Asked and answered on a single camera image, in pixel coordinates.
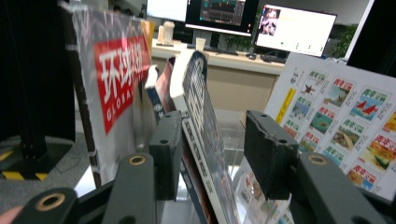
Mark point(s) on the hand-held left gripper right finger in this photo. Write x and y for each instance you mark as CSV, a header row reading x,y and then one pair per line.
x,y
271,155

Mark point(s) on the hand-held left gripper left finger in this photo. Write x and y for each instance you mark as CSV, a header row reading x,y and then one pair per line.
x,y
166,155

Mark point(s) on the dark purple magazine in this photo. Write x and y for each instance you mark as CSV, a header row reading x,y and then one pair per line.
x,y
202,124

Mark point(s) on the purple magazine with brown back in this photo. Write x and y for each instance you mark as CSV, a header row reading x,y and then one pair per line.
x,y
166,87

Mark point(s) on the white picture-grid magazine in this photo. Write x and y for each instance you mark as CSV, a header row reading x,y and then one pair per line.
x,y
342,109

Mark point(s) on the thick red-label magazine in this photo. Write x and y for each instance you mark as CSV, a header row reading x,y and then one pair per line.
x,y
118,77

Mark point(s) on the beige wooden desk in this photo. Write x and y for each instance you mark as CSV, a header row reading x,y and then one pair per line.
x,y
243,87

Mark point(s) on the black keyboard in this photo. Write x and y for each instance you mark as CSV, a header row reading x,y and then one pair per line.
x,y
273,58

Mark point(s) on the black computer mouse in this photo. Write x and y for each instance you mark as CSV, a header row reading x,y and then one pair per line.
x,y
251,56

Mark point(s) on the paper cup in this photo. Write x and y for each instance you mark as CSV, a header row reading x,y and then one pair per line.
x,y
200,44

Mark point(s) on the pale bottles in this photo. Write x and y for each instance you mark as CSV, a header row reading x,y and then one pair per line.
x,y
166,32

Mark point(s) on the wide white screen monitor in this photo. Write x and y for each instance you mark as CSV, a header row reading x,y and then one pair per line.
x,y
295,31

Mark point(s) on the black stand base striped tape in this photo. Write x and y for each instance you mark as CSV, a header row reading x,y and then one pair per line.
x,y
37,152

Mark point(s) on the green plant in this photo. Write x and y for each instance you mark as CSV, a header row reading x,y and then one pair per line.
x,y
342,42

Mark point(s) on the dark screen monitor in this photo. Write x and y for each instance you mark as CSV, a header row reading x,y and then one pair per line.
x,y
221,15

